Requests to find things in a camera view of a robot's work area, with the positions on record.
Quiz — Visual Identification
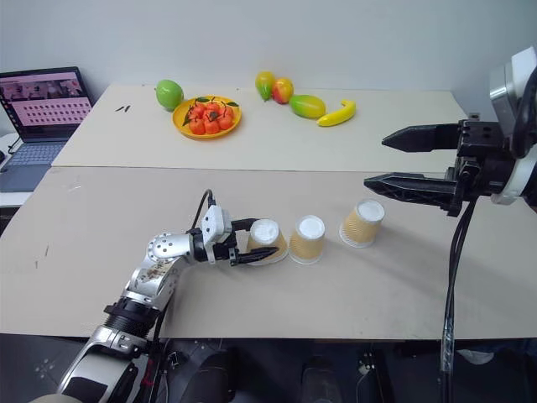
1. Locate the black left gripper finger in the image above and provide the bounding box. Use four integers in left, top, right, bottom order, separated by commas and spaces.
231, 247, 280, 267
229, 217, 262, 233

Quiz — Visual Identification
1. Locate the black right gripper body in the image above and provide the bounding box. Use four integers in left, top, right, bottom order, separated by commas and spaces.
444, 119, 519, 217

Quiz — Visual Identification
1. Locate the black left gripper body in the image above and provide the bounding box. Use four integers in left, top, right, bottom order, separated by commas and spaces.
206, 228, 242, 267

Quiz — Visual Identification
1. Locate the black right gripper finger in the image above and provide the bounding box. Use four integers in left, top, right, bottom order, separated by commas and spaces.
381, 123, 461, 154
362, 170, 457, 210

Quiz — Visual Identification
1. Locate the tan ribbed paper cup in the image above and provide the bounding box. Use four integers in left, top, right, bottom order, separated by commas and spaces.
245, 218, 290, 267
338, 199, 386, 249
288, 214, 327, 266

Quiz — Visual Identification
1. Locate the yellow toy banana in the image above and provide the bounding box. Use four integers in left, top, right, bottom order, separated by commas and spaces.
315, 99, 357, 128

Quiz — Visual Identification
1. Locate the yellow plastic plate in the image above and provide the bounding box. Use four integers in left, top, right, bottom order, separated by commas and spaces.
171, 95, 243, 142

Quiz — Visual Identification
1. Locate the green yellow toy mango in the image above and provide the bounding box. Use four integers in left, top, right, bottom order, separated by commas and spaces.
289, 94, 327, 121

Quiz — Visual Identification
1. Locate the red yellow toy mango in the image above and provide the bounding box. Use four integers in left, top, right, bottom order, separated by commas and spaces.
270, 76, 295, 105

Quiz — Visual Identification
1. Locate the yellow green toy pear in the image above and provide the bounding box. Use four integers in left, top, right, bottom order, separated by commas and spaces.
254, 71, 278, 102

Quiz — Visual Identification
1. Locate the green toy apple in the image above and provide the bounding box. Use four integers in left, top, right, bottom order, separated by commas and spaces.
154, 79, 185, 113

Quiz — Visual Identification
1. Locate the grey open laptop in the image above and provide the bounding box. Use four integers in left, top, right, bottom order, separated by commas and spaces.
0, 65, 95, 194

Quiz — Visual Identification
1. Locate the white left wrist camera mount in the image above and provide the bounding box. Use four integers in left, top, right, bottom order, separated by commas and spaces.
200, 206, 233, 245

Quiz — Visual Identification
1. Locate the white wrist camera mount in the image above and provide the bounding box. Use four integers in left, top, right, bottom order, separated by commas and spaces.
200, 206, 233, 245
488, 44, 537, 207

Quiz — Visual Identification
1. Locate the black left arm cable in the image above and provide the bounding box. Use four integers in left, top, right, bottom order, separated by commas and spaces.
191, 188, 218, 233

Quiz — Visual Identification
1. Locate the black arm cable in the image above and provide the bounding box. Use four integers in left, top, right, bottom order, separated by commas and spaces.
439, 69, 537, 403
191, 188, 218, 233

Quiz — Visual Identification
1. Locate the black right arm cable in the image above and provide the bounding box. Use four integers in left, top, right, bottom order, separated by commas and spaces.
439, 69, 537, 403

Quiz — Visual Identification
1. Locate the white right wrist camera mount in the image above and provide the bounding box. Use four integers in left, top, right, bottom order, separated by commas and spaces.
488, 44, 537, 207

